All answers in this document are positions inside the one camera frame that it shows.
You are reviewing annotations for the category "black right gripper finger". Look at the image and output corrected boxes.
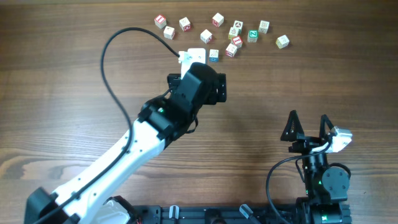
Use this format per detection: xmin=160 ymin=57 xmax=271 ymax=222
xmin=280 ymin=110 xmax=305 ymax=142
xmin=319 ymin=114 xmax=334 ymax=139

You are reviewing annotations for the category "blue side wooden block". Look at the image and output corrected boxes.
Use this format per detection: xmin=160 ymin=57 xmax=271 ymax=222
xmin=209 ymin=49 xmax=219 ymax=62

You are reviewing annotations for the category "red A wooden block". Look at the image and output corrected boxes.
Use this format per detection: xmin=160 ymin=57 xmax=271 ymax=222
xmin=225 ymin=44 xmax=238 ymax=57

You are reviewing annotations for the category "red U snail block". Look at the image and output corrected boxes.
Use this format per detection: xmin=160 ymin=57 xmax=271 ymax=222
xmin=200 ymin=29 xmax=213 ymax=44

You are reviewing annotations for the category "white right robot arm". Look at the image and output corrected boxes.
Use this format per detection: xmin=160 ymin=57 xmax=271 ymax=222
xmin=280 ymin=110 xmax=353 ymax=223

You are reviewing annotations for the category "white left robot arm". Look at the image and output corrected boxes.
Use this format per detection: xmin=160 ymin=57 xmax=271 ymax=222
xmin=24 ymin=62 xmax=226 ymax=223

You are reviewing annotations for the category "red I block middle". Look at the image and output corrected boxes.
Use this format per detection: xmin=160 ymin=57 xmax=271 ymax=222
xmin=231 ymin=36 xmax=243 ymax=48

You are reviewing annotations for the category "red i block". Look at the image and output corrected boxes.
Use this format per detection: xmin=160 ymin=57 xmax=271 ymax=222
xmin=154 ymin=14 xmax=167 ymax=29
xmin=231 ymin=36 xmax=243 ymax=48

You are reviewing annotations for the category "yellow side wooden block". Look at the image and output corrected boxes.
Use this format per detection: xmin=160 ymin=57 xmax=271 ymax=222
xmin=228 ymin=27 xmax=239 ymax=40

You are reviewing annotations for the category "number 2 wooden block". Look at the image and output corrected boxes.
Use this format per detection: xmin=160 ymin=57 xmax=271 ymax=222
xmin=164 ymin=26 xmax=175 ymax=40

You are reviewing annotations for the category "red O side block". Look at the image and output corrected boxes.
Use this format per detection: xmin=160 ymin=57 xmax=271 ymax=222
xmin=179 ymin=17 xmax=192 ymax=32

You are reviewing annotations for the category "red M side block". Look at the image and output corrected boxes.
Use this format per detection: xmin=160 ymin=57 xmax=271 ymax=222
xmin=212 ymin=12 xmax=224 ymax=27

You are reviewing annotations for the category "panda top wooden block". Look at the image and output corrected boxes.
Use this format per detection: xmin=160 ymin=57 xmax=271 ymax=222
xmin=233 ymin=21 xmax=243 ymax=34

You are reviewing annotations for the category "green Z top block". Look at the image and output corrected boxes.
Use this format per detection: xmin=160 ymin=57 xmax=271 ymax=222
xmin=248 ymin=30 xmax=259 ymax=42

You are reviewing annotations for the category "red I top block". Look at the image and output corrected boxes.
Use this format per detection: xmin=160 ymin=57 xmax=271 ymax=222
xmin=154 ymin=14 xmax=167 ymax=29

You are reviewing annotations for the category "yellow edge far block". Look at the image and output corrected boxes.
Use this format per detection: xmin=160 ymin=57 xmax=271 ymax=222
xmin=258 ymin=21 xmax=270 ymax=34

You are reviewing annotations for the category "yellow C wooden block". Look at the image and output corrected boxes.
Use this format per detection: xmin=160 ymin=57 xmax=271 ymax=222
xmin=275 ymin=35 xmax=290 ymax=49

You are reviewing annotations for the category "black right camera cable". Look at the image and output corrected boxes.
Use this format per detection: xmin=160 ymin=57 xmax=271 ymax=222
xmin=265 ymin=141 xmax=333 ymax=224

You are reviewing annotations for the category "black camera cable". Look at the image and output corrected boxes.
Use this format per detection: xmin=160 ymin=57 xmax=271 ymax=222
xmin=265 ymin=141 xmax=333 ymax=224
xmin=30 ymin=27 xmax=181 ymax=224

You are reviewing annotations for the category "black left camera cable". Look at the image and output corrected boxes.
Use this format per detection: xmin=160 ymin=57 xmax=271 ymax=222
xmin=30 ymin=27 xmax=181 ymax=224

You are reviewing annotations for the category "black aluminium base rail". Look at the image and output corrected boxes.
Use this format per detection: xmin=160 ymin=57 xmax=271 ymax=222
xmin=105 ymin=203 xmax=352 ymax=224

